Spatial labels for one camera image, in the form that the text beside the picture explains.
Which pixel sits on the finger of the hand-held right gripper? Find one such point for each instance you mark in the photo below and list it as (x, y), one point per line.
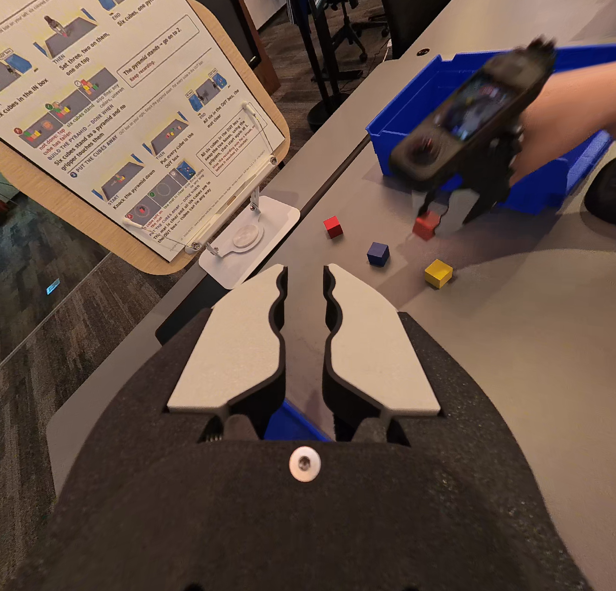
(462, 211)
(422, 204)

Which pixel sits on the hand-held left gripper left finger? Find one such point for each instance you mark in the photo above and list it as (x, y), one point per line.
(226, 360)

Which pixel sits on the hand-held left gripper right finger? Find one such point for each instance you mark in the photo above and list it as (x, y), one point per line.
(380, 360)

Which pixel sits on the orange wooden cube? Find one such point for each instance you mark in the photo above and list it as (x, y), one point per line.
(426, 226)

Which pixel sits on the yellow wooden cube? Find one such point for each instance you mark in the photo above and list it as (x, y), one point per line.
(438, 273)

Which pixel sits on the blue wooden cube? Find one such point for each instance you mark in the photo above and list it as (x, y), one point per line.
(378, 254)

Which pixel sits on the red wooden cube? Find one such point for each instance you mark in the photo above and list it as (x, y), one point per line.
(333, 228)

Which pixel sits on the blue plastic bin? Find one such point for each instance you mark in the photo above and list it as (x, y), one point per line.
(293, 425)
(553, 187)

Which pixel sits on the black office chair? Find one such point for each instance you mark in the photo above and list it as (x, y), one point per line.
(353, 28)
(418, 9)

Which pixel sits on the black rounded pad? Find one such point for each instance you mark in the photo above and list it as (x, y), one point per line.
(601, 191)

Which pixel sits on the black floor lamp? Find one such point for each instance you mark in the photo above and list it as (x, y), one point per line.
(322, 71)

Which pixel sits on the blue floor sticker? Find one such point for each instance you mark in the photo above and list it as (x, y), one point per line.
(53, 286)

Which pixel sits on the grey panel on wheeled stand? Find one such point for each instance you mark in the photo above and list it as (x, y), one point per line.
(298, 4)

